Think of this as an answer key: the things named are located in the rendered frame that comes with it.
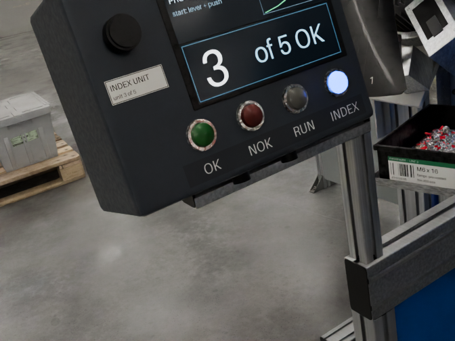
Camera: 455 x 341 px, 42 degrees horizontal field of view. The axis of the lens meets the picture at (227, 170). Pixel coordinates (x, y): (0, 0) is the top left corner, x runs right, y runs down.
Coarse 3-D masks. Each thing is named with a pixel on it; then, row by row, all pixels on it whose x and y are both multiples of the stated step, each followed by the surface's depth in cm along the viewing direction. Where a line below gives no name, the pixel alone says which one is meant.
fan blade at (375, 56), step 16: (352, 0) 119; (368, 0) 119; (384, 0) 119; (352, 16) 118; (368, 16) 118; (384, 16) 118; (352, 32) 117; (368, 32) 117; (384, 32) 117; (368, 48) 116; (384, 48) 115; (368, 64) 115; (384, 64) 114; (400, 64) 114; (384, 80) 113; (400, 80) 112
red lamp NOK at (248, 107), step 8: (240, 104) 51; (248, 104) 51; (256, 104) 52; (240, 112) 51; (248, 112) 51; (256, 112) 51; (240, 120) 51; (248, 120) 51; (256, 120) 51; (248, 128) 51; (256, 128) 52
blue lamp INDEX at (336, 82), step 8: (328, 72) 55; (336, 72) 55; (344, 72) 56; (328, 80) 55; (336, 80) 55; (344, 80) 56; (328, 88) 55; (336, 88) 55; (344, 88) 56; (336, 96) 56
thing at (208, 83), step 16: (224, 32) 50; (192, 48) 49; (208, 48) 50; (224, 48) 50; (192, 64) 49; (208, 64) 50; (224, 64) 50; (240, 64) 51; (192, 80) 49; (208, 80) 50; (224, 80) 50; (240, 80) 51; (208, 96) 50
